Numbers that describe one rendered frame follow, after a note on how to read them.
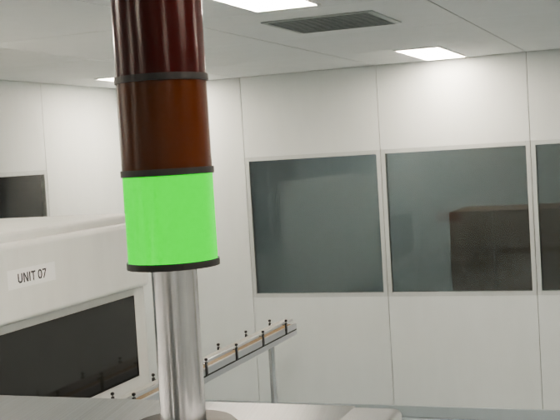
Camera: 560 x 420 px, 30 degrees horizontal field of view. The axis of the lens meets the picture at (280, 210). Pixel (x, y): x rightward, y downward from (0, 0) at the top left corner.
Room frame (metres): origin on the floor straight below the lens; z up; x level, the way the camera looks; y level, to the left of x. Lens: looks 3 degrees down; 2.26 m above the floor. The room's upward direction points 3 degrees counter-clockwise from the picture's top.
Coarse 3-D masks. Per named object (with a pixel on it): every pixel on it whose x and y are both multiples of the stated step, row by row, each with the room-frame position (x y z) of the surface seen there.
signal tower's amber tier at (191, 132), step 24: (120, 96) 0.56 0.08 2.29; (144, 96) 0.55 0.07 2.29; (168, 96) 0.55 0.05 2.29; (192, 96) 0.55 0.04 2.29; (120, 120) 0.56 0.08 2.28; (144, 120) 0.55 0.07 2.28; (168, 120) 0.54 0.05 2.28; (192, 120) 0.55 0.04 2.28; (120, 144) 0.56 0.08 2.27; (144, 144) 0.55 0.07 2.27; (168, 144) 0.54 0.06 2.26; (192, 144) 0.55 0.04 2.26; (144, 168) 0.55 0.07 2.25
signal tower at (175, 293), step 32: (160, 288) 0.56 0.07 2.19; (192, 288) 0.56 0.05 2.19; (160, 320) 0.56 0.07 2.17; (192, 320) 0.56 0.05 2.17; (160, 352) 0.56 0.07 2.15; (192, 352) 0.56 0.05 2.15; (160, 384) 0.56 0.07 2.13; (192, 384) 0.56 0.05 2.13; (160, 416) 0.59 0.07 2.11; (192, 416) 0.56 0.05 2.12; (224, 416) 0.58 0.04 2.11
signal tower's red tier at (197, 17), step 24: (120, 0) 0.55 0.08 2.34; (144, 0) 0.54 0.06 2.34; (168, 0) 0.55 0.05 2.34; (192, 0) 0.56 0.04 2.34; (120, 24) 0.55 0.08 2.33; (144, 24) 0.54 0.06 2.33; (168, 24) 0.55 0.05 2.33; (192, 24) 0.55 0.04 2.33; (120, 48) 0.55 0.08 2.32; (144, 48) 0.54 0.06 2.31; (168, 48) 0.55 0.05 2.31; (192, 48) 0.55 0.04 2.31; (120, 72) 0.55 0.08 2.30; (144, 72) 0.55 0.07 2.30
